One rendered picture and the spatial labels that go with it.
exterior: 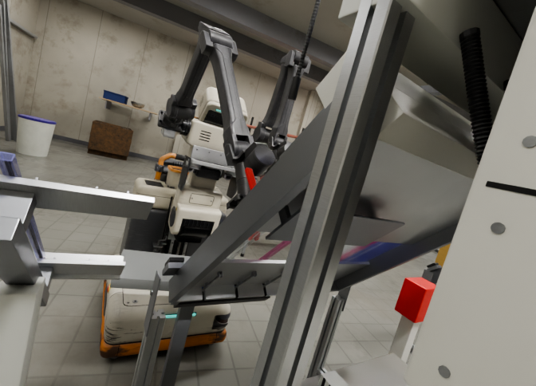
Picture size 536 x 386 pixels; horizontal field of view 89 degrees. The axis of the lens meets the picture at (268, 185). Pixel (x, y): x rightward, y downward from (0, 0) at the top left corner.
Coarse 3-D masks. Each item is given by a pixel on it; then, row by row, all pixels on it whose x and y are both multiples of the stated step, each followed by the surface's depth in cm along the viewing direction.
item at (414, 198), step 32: (384, 160) 44; (416, 160) 46; (384, 192) 54; (416, 192) 57; (448, 192) 60; (288, 224) 48; (352, 224) 54; (384, 224) 58; (416, 224) 74; (448, 224) 79
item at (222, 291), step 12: (192, 288) 80; (216, 288) 84; (228, 288) 86; (240, 288) 89; (252, 288) 91; (264, 288) 94; (276, 288) 96; (336, 288) 112; (180, 300) 77; (192, 300) 78; (204, 300) 81
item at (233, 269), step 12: (228, 264) 71; (240, 264) 73; (252, 264) 75; (264, 264) 77; (276, 264) 79; (348, 264) 95; (360, 264) 99; (228, 276) 79; (240, 276) 82; (252, 276) 80; (264, 276) 87; (276, 276) 90; (336, 276) 107
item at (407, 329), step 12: (408, 288) 119; (420, 288) 115; (432, 288) 117; (408, 300) 119; (420, 300) 115; (408, 312) 118; (420, 312) 115; (408, 324) 121; (396, 336) 124; (408, 336) 120; (396, 348) 123; (408, 348) 122
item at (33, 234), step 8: (0, 152) 32; (0, 160) 32; (8, 160) 32; (16, 160) 34; (8, 168) 34; (16, 168) 34; (16, 176) 35; (32, 216) 46; (32, 224) 47; (32, 232) 50; (32, 240) 52; (40, 240) 55; (40, 248) 56; (40, 256) 60
